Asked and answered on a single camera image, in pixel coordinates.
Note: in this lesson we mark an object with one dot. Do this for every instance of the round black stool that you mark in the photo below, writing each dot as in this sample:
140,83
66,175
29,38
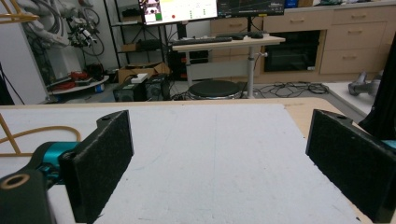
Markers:
214,88

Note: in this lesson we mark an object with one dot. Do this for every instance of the light wooden standing desk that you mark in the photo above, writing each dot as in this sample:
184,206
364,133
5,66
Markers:
230,43

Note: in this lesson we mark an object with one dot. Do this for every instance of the white foam mat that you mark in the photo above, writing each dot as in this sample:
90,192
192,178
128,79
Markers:
211,161

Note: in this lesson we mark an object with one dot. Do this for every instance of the dark curtain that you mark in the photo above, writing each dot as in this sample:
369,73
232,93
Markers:
386,99

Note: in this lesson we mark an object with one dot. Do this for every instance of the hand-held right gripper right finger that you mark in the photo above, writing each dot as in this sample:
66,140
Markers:
351,161

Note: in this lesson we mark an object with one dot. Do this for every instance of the round white low table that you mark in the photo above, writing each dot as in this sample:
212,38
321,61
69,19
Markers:
77,87

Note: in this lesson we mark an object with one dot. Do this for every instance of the black metal shelf rack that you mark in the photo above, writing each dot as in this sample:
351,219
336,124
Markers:
137,46

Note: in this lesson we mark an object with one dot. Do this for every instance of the dark computer monitor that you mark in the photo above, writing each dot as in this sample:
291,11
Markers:
249,6

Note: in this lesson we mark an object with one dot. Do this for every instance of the black equipment case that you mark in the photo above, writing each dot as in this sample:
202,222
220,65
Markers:
140,89

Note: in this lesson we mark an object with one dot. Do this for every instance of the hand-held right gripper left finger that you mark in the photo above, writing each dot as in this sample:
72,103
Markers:
99,161

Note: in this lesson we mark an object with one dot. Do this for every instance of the brown cardboard box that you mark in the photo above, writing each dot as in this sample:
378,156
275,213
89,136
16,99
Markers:
137,69

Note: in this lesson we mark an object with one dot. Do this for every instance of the red tool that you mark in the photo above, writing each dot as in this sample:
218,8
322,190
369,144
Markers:
77,75

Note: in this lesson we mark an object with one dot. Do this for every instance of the lit computer monitor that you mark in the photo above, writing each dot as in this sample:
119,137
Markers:
180,10

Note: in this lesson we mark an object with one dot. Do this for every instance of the black keyboard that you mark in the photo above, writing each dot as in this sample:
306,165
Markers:
202,40

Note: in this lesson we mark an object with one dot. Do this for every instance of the black computer mouse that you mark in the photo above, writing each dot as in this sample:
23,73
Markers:
257,35

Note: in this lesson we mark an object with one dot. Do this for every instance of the grey device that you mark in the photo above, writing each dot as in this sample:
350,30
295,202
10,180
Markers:
362,85

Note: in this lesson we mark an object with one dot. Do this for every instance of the beige drawer cabinet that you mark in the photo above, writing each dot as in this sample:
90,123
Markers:
355,40

